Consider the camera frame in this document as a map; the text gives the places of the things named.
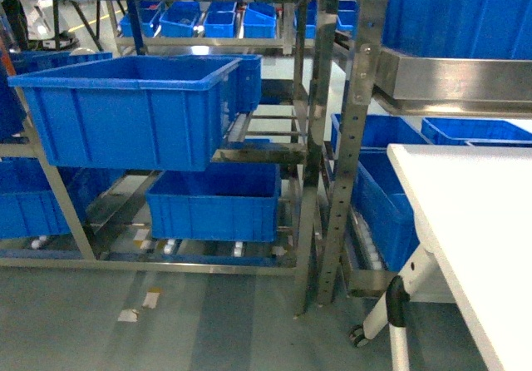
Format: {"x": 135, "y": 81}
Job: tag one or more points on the white folding table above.
{"x": 472, "y": 213}

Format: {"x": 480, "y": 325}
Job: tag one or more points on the blue bin rack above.
{"x": 227, "y": 202}
{"x": 140, "y": 112}

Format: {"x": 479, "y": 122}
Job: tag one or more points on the blue bin upper left rack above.
{"x": 140, "y": 112}

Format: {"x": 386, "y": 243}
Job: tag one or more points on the blue bin under table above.
{"x": 381, "y": 201}

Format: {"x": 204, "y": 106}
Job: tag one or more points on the blue bin lower left rack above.
{"x": 227, "y": 202}

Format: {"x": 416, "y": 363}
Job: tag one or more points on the stainless steel roller shelf rack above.
{"x": 408, "y": 85}

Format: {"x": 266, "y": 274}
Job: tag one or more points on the stainless steel left rack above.
{"x": 103, "y": 212}

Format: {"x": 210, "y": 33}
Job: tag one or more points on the blue bin far left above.
{"x": 475, "y": 29}

